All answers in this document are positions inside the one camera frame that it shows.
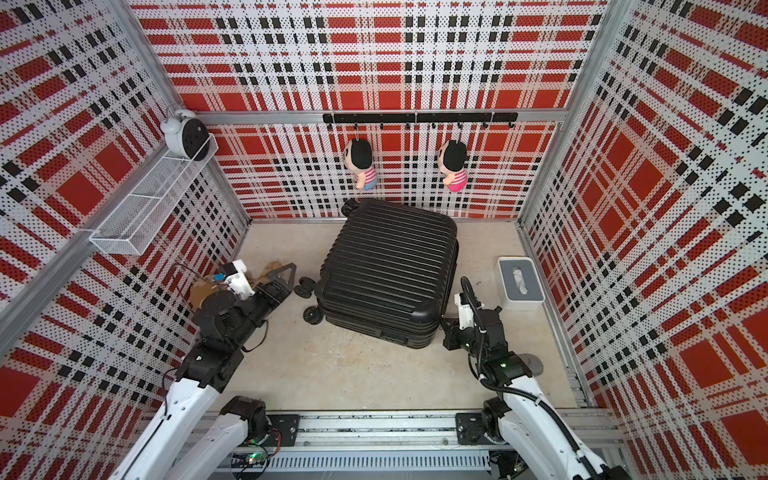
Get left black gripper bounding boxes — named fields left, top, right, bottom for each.
left=232, top=264, right=299, bottom=348

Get black ribbed hard-shell suitcase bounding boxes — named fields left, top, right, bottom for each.
left=313, top=199, right=459, bottom=349

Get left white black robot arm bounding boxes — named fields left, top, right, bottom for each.
left=111, top=260, right=296, bottom=479

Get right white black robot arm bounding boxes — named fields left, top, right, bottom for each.
left=443, top=303, right=630, bottom=479

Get grey cloth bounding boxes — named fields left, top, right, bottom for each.
left=520, top=354, right=544, bottom=377

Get white tissue box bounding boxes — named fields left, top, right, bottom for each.
left=495, top=256, right=545, bottom=311

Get brown teddy bear plush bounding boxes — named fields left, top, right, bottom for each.
left=189, top=261, right=284, bottom=309

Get white alarm clock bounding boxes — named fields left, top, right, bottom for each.
left=160, top=108, right=210, bottom=161

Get hanging doll pink shorts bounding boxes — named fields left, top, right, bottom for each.
left=437, top=140, right=468, bottom=193

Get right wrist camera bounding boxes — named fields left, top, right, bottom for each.
left=454, top=276, right=482, bottom=330

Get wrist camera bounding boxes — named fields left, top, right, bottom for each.
left=454, top=276, right=482, bottom=330
left=214, top=259, right=254, bottom=300

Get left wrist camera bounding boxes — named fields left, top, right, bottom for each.
left=214, top=259, right=254, bottom=300

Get white wire mesh shelf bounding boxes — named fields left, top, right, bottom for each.
left=89, top=135, right=218, bottom=256

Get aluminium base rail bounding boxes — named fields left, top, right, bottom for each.
left=125, top=409, right=631, bottom=480

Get black wall hook rail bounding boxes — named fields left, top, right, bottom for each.
left=322, top=112, right=520, bottom=125

